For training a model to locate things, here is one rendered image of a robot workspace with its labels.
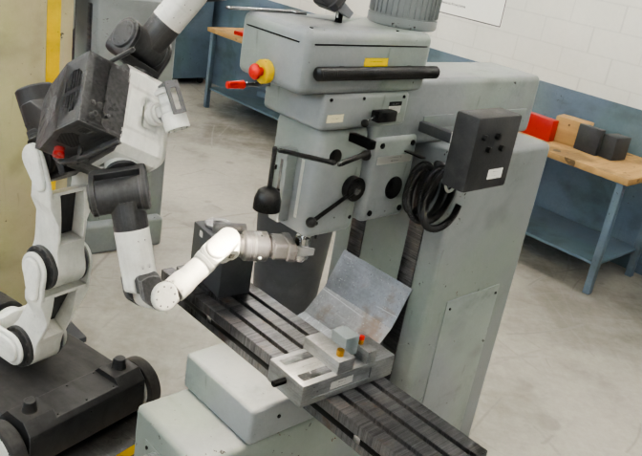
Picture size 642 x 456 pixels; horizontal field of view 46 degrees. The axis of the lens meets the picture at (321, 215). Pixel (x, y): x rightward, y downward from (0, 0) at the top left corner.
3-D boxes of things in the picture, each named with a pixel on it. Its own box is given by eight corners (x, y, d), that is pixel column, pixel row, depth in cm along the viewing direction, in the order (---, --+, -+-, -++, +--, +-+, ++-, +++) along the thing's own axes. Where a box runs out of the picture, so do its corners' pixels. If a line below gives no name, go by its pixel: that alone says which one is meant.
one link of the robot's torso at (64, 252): (19, 284, 234) (13, 139, 220) (67, 269, 248) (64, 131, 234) (50, 299, 226) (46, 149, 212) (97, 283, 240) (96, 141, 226)
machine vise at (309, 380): (299, 408, 200) (306, 374, 196) (266, 380, 210) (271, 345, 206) (391, 375, 222) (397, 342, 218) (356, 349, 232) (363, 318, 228)
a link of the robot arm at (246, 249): (257, 253, 211) (218, 252, 207) (248, 268, 220) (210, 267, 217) (254, 217, 216) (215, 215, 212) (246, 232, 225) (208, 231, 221)
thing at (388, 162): (360, 225, 217) (377, 138, 207) (306, 194, 232) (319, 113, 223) (404, 215, 229) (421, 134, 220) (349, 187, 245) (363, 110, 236)
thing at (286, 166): (277, 222, 208) (288, 150, 200) (267, 217, 211) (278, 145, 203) (288, 220, 211) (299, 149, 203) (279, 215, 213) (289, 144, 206)
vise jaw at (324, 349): (336, 375, 205) (339, 362, 203) (303, 348, 215) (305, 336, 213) (353, 369, 209) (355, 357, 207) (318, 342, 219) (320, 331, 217)
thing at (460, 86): (372, 151, 209) (385, 80, 202) (318, 127, 224) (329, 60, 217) (528, 132, 263) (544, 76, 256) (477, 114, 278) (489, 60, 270)
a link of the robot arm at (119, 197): (101, 236, 189) (92, 183, 187) (104, 230, 197) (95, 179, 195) (148, 228, 191) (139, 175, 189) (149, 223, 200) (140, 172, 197)
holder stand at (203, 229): (217, 298, 248) (224, 244, 241) (188, 270, 264) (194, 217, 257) (249, 293, 255) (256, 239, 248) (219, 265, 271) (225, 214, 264)
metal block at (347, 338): (343, 358, 211) (346, 339, 209) (329, 347, 215) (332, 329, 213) (356, 353, 214) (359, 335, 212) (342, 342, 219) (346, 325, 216)
